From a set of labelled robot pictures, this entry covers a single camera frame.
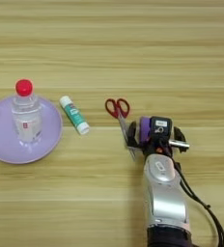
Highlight lilac round plate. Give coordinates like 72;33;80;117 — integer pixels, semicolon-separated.
0;95;64;165

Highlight white and green glue stick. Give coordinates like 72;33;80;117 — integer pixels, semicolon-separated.
59;95;91;136

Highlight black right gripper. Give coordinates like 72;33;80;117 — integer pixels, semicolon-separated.
126;120;191;158

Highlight purple rectangular block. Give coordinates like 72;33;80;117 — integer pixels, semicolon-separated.
138;116;153;143

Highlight red-handled scissors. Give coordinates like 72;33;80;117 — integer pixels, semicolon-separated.
104;97;138;162

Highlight clear bottle with red cap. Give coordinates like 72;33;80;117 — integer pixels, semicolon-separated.
11;78;43;146

